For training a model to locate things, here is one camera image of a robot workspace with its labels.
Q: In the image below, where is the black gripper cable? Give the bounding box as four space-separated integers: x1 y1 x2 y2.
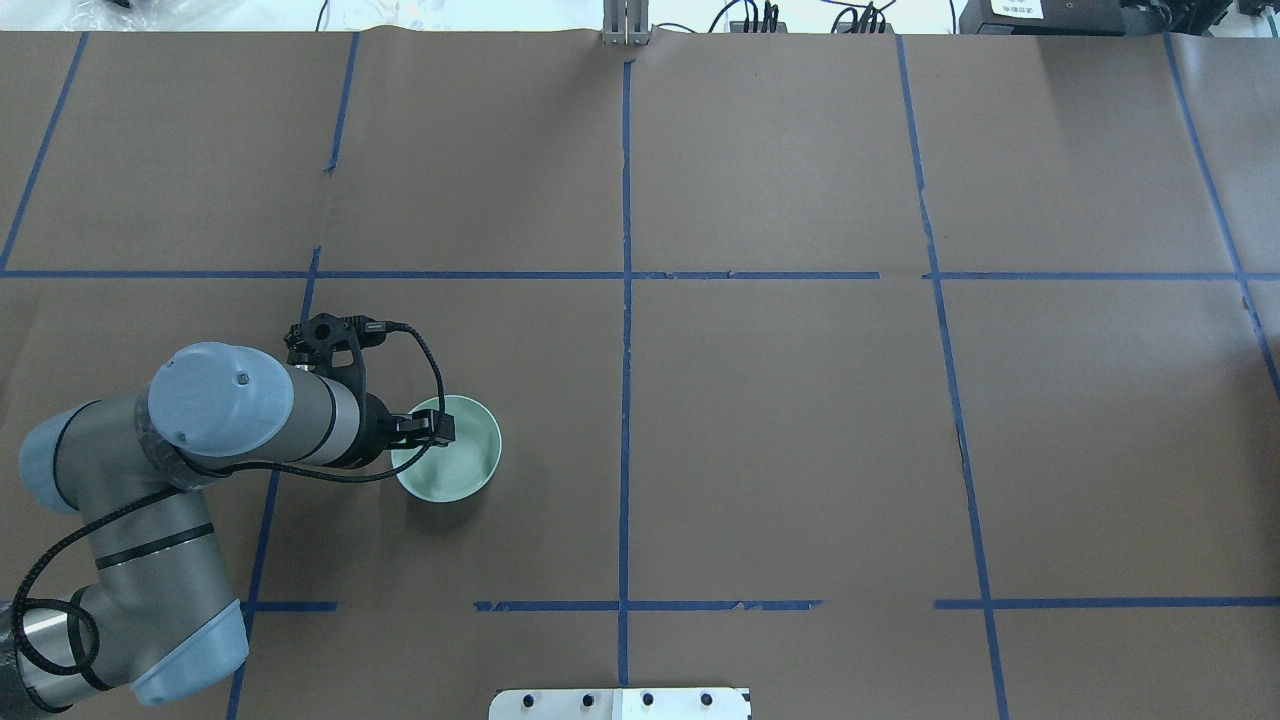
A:
8 320 447 691

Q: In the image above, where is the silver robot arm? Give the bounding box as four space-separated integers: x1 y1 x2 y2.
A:
3 314 454 719

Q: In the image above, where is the aluminium frame post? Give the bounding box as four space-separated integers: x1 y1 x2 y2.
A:
600 0 652 47

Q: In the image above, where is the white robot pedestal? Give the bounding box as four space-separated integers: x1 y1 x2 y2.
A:
488 687 753 719

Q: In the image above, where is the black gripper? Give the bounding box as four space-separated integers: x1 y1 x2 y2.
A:
285 313 456 469

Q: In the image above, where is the black computer box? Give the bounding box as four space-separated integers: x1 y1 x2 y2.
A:
957 1 1187 37

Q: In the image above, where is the mint green bowl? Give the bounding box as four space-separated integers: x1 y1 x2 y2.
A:
396 395 503 503

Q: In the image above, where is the black power strip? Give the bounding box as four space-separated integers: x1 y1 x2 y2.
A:
758 12 895 35

